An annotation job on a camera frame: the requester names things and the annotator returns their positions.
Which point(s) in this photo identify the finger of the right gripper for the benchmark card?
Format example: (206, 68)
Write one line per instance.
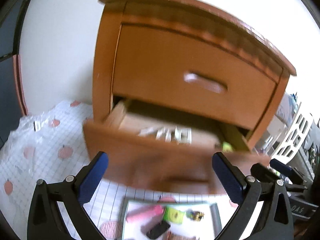
(281, 167)

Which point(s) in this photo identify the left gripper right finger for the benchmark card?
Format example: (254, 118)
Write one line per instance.
(241, 191)

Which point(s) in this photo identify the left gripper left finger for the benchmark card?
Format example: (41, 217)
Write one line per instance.
(87, 180)

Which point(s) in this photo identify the yellow black flower toy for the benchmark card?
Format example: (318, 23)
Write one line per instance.
(194, 215)

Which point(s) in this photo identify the green tissue pack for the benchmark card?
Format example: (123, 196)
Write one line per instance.
(174, 216)

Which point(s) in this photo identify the pink knitted toy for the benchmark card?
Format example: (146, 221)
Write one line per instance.
(144, 213)

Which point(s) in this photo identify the black toy car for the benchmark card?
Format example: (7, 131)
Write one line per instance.
(158, 230)

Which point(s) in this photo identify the white shelf rack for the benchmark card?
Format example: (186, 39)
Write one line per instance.
(287, 130)

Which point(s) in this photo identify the white grid fruit mat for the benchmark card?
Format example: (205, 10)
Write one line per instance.
(109, 200)

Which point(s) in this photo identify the green box in drawer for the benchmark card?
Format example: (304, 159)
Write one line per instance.
(227, 147)

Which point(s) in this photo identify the teal white tray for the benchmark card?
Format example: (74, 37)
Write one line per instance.
(208, 228)

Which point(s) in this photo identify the clear plastic bag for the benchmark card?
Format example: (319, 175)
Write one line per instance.
(47, 146)

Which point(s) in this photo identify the lower wooden drawer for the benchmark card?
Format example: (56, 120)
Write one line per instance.
(145, 162)

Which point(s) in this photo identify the wooden drawer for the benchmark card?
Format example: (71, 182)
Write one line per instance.
(145, 162)
(180, 72)

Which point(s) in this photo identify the white plastic hair claw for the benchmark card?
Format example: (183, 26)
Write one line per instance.
(178, 135)

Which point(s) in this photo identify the wooden nightstand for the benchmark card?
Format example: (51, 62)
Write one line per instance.
(196, 20)

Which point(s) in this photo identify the upper wooden drawer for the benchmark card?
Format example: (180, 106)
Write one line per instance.
(180, 72)

